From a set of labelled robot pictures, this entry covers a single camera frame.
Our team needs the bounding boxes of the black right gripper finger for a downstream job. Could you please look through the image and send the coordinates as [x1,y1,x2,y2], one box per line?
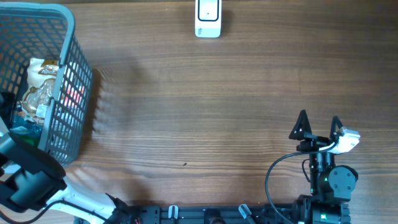
[330,116,343,140]
[289,110,312,140]

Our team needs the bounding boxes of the red black snack pouch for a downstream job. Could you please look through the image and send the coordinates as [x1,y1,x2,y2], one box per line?
[62,62,85,109]

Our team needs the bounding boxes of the blue mouthwash bottle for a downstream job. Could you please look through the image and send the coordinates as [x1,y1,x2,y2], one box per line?
[10,120,42,147]

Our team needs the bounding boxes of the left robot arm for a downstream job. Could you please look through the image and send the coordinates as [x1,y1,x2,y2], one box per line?
[1,92,128,223]

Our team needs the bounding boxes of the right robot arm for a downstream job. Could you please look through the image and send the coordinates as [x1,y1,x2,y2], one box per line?
[288,110,360,223]

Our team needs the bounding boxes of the white barcode scanner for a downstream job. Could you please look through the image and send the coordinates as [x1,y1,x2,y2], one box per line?
[195,0,222,39]

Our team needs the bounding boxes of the beige snack bag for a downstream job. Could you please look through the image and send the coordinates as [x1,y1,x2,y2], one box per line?
[16,58,59,126]

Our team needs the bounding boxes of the grey plastic mesh basket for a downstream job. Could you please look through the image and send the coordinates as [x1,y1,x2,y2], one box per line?
[1,2,93,166]

